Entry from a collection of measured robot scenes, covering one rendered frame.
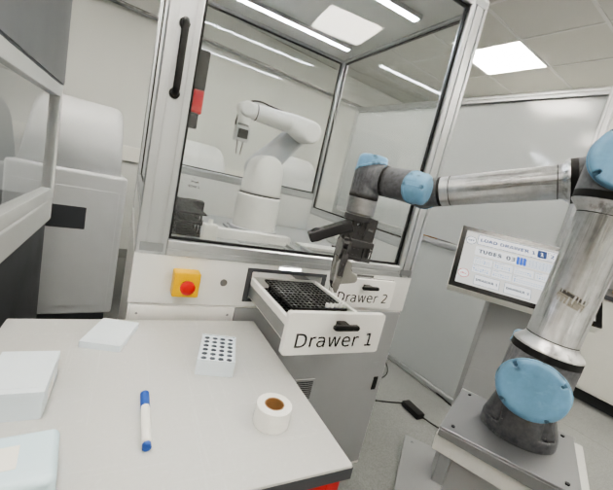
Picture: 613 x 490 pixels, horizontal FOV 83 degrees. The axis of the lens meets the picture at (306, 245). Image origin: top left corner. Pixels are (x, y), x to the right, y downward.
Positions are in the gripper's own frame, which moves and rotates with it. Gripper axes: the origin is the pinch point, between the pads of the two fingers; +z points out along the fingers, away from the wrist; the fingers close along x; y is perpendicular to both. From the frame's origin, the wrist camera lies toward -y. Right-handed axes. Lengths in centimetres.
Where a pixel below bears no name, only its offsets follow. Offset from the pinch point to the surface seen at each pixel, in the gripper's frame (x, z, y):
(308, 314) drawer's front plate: -11.3, 4.8, -6.7
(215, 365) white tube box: -15.8, 18.6, -25.6
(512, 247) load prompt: 42, -18, 82
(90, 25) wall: 283, -114, -206
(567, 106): 101, -98, 133
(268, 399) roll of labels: -27.2, 17.0, -14.0
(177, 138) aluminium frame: 10, -28, -48
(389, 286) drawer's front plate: 35.9, 6.9, 32.2
